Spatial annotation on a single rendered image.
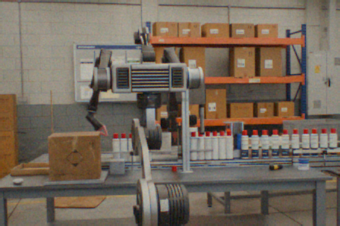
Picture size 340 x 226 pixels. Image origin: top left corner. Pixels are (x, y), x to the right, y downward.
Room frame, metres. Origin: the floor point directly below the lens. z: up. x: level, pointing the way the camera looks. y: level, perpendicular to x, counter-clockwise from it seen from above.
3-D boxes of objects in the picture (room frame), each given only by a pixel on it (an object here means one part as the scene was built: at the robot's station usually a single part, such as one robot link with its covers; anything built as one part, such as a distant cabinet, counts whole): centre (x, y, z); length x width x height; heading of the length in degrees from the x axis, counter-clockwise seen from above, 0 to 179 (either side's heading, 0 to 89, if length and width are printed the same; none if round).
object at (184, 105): (2.72, -0.10, 1.16); 0.04 x 0.04 x 0.67; 3
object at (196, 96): (2.78, -0.16, 1.38); 0.17 x 0.10 x 0.19; 148
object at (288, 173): (3.04, 0.09, 0.82); 2.10 x 1.31 x 0.02; 93
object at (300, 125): (4.55, -1.65, 0.91); 0.60 x 0.40 x 0.22; 105
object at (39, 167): (2.80, 0.95, 0.85); 0.30 x 0.26 x 0.04; 93
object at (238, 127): (2.97, -0.47, 1.01); 0.14 x 0.13 x 0.26; 93
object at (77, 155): (2.52, 0.60, 0.99); 0.30 x 0.24 x 0.27; 97
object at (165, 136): (3.13, 0.04, 1.03); 0.09 x 0.09 x 0.30
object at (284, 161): (2.86, -0.05, 0.85); 1.65 x 0.11 x 0.05; 93
